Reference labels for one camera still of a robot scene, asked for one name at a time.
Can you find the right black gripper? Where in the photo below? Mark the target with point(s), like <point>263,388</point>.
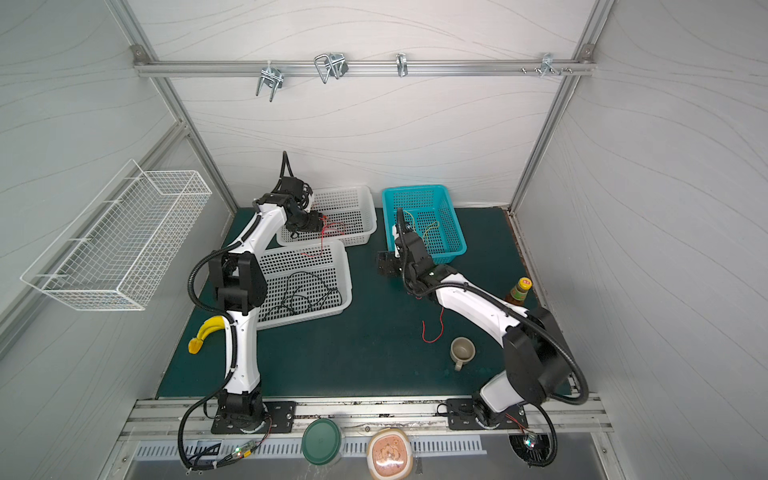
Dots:
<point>402,241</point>

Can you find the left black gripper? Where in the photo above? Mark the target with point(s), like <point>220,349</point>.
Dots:
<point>315,223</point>

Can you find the red alligator clip lead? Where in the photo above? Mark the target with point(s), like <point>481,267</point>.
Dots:
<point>328,227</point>

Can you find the white plastic basket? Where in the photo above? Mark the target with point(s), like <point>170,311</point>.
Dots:
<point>301,289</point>
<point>352,205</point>

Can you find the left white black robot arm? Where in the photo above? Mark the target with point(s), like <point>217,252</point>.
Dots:
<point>230,283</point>

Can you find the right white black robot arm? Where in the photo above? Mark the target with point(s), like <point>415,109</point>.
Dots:
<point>538,365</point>

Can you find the teal plastic basket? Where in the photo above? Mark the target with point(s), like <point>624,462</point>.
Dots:
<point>429,210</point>

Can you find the beige ceramic mug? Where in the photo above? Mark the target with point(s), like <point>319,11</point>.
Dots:
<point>462,351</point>

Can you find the left metal u-bolt clamp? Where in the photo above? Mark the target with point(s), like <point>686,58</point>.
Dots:
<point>271,79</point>

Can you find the metal u-bolt clamp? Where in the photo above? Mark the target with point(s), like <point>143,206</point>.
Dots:
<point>331,65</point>
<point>271,79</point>

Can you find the middle metal u-bolt clamp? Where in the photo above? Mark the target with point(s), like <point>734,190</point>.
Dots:
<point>331,65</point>

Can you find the brown sauce bottle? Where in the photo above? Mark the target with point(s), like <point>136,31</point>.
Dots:
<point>517,295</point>

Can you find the small metal hook clamp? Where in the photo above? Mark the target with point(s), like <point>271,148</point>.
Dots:
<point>401,65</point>

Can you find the green round lid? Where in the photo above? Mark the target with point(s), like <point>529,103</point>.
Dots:
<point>321,442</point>

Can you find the pink lidded food container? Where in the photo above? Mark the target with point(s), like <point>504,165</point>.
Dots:
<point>389,455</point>

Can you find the loose wiring harness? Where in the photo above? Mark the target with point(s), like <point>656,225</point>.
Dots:
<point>222,456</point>

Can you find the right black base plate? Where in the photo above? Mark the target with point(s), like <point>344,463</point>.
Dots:
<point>472,413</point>

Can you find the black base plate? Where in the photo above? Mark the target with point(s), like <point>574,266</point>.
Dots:
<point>472,413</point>
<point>273,416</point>

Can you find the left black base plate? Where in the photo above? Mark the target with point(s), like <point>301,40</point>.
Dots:
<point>273,416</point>

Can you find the white wire wall basket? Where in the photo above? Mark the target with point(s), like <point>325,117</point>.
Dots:
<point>114,254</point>

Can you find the aluminium cross rail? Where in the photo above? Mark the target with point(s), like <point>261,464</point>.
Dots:
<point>357,68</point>

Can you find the right metal bracket clamp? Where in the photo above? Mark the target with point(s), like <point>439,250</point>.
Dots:
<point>546,67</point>

